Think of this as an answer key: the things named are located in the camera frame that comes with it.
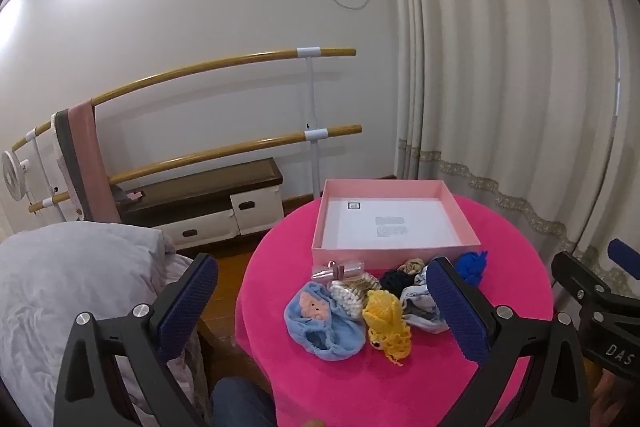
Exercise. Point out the brown fabric scrunchie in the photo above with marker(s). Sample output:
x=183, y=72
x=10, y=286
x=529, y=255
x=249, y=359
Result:
x=412, y=266

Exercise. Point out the royal blue knit piece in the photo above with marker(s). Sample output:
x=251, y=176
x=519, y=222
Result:
x=470, y=264

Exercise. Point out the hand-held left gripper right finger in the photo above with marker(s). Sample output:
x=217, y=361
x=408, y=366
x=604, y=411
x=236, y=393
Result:
x=457, y=312

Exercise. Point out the grey hanging cloth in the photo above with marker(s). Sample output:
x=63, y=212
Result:
x=70, y=157

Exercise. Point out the bag of cotton swabs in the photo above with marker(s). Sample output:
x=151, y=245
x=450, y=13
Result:
x=350, y=297

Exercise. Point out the light blue towel cap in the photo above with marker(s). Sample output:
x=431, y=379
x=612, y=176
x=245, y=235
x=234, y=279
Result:
x=305, y=322

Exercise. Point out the mauve elastic band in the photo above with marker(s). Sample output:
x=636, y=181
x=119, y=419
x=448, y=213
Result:
x=336, y=269

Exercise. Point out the white barre post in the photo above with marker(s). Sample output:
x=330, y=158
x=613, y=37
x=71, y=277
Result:
x=312, y=107
x=42, y=177

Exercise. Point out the pink cardboard box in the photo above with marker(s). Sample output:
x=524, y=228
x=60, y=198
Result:
x=395, y=257

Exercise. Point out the small pink object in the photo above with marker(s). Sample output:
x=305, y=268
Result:
x=136, y=195

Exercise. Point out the short wooden barre rail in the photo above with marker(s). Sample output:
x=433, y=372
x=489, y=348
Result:
x=210, y=153

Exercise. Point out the long wooden barre rail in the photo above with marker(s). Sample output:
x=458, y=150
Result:
x=200, y=68

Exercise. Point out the yellow crochet piece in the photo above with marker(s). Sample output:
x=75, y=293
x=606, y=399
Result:
x=382, y=312

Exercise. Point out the person's leg in jeans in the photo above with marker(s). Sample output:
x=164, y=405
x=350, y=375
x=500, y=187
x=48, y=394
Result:
x=240, y=404

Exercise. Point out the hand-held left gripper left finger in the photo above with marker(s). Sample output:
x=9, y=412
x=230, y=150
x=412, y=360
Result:
x=185, y=307

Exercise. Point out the clear plastic pouch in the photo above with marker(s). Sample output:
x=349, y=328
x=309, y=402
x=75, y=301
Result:
x=355, y=268

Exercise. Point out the pink round tablecloth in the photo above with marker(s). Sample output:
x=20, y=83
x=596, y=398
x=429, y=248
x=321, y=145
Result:
x=280, y=267

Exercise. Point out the pink hanging towel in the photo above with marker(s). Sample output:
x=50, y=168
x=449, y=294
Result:
x=92, y=157

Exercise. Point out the navy knit scrunchie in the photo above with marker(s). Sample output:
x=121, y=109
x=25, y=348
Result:
x=395, y=281

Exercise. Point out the dark-topped low cabinet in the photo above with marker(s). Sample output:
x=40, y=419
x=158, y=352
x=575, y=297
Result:
x=200, y=192

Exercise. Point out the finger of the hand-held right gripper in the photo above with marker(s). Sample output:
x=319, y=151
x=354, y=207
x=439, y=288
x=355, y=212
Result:
x=575, y=274
x=625, y=259

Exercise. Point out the small white fan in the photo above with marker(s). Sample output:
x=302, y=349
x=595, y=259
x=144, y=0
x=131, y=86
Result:
x=12, y=172

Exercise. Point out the cream patterned curtain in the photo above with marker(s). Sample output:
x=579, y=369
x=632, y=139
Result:
x=500, y=82

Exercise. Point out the white patterned fabric pouch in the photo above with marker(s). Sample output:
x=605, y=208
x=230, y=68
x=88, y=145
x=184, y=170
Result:
x=415, y=302

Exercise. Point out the narrow white cabinet drawer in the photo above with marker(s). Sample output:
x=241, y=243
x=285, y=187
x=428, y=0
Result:
x=255, y=209

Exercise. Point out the wide white cabinet drawer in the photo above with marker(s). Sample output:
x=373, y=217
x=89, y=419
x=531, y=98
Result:
x=200, y=227

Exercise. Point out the grey quilted duvet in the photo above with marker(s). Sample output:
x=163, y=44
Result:
x=60, y=287

